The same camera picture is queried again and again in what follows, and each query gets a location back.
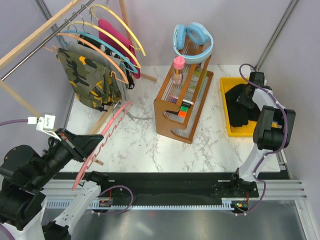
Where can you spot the green booklet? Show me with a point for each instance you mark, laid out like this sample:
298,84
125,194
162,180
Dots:
194,81

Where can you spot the pink hanger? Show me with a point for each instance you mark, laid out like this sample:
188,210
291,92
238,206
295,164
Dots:
107,132

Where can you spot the yellow plastic tray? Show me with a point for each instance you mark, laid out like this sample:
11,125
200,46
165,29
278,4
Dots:
244,131

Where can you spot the white marker pen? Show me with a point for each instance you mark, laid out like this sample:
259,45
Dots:
189,102

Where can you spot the yellow hanger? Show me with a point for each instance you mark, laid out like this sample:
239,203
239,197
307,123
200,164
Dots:
115,40
125,25

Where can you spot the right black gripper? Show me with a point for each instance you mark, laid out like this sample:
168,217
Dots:
241,99

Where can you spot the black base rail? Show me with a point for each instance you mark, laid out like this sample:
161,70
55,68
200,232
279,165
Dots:
174,190

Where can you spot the wooden desk shelf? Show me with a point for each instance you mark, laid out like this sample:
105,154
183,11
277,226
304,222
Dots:
178,107

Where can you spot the grey trousers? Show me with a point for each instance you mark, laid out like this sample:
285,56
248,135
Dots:
97,57

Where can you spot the magenta trousers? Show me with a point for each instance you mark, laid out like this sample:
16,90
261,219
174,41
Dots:
107,26

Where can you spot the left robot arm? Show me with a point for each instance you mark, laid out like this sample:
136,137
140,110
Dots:
25,173

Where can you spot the inner yellow hanger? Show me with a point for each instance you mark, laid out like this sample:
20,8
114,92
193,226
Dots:
115,40

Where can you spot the camouflage trousers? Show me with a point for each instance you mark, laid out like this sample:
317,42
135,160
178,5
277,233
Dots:
92,82

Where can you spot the outer yellow hanger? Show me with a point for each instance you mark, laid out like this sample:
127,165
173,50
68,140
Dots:
125,25

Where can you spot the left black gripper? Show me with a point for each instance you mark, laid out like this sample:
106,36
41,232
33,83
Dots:
80,145

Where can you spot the wooden clothes rack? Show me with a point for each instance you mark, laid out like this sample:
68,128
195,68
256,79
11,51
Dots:
50,23

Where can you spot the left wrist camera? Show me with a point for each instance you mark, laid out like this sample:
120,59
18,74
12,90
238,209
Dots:
44,124

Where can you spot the orange cube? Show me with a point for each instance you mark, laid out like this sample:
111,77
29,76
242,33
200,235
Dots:
182,114

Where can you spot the pink cap bottle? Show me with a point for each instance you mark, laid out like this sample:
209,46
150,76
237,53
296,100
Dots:
177,72

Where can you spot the light blue headphones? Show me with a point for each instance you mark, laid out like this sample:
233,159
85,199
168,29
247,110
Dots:
198,35

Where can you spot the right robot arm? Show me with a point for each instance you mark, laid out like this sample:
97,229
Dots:
272,131

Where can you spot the orange hanger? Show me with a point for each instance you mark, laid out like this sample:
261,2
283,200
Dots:
125,80

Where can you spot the blue hanger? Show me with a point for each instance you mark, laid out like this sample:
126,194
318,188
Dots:
133,68

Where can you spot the green cube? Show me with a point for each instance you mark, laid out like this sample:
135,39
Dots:
184,109

